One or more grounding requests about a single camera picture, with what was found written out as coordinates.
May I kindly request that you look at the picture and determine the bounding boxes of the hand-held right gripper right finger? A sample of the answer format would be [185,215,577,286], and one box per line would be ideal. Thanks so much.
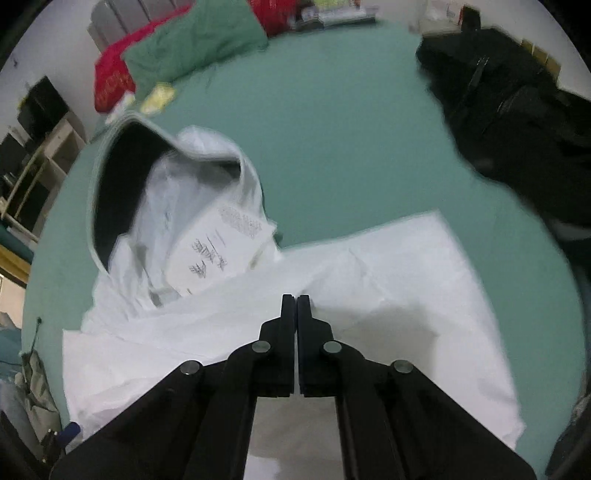
[297,294,539,480]

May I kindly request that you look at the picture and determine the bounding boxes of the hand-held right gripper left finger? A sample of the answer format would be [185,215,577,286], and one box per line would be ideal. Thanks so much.
[50,294,296,480]

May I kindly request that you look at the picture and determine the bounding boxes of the white hooded garment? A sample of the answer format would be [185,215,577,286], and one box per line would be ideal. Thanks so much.
[61,117,527,480]

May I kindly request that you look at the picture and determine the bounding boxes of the yellow packet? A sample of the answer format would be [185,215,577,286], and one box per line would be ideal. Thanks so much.
[139,83,175,115]

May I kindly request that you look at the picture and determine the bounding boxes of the small white packet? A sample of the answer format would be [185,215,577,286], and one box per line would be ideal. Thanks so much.
[105,92,136,124]

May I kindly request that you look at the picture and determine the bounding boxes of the black equipment with green light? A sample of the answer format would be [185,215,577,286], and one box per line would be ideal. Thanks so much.
[416,27,591,241]

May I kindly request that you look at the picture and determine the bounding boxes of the white open shelf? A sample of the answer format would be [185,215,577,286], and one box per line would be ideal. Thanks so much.
[0,113,88,241]

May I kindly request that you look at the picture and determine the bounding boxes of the green pillow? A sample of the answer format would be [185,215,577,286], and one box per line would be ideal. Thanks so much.
[124,0,269,97]

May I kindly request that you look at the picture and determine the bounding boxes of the red blanket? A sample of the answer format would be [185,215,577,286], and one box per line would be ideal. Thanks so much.
[95,4,195,112]

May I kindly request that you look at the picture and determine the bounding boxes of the red bag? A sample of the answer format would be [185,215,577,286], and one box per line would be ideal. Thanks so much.
[247,0,298,37]

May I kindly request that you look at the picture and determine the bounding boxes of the pile of small packets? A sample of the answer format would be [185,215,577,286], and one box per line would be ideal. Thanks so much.
[295,0,385,29]

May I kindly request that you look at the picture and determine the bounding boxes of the black monitor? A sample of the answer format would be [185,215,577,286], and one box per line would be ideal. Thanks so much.
[17,76,70,139]

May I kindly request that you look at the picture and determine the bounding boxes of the grey storage box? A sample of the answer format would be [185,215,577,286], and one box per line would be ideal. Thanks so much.
[88,0,155,52]

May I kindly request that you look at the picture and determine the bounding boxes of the cardboard boxes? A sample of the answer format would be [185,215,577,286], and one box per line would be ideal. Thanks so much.
[521,39,562,75]

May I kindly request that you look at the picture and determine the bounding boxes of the khaki drawstring garment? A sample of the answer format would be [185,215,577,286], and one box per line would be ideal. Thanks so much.
[14,318,64,444]

